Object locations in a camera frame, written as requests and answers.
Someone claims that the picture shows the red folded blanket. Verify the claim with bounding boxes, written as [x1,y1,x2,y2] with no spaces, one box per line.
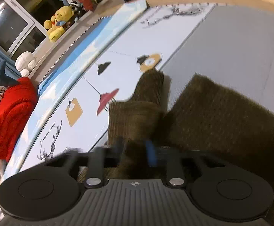
[0,77,39,163]

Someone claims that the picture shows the white window sill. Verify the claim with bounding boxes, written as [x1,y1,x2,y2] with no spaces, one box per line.
[30,0,114,85]

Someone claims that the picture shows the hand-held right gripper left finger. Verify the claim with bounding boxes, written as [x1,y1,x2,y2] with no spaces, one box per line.
[45,137,125,189]

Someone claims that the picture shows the white plush toy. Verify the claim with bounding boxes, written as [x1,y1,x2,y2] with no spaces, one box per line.
[15,51,37,78]

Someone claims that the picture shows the black white striped plush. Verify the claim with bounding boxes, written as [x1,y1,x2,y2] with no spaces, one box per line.
[66,0,87,22]

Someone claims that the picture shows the blue white patterned blanket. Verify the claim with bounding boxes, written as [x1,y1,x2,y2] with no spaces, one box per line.
[4,0,150,170]

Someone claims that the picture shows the white framed window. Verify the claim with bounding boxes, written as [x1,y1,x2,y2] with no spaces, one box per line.
[0,0,55,59]

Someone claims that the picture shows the yellow bear plush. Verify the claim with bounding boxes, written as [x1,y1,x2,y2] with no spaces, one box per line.
[51,6,72,31]

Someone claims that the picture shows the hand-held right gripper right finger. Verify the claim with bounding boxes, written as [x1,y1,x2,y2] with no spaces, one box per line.
[144,141,214,189]

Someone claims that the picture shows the brown corduroy pants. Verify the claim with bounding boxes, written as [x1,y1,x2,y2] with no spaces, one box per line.
[78,69,274,186]

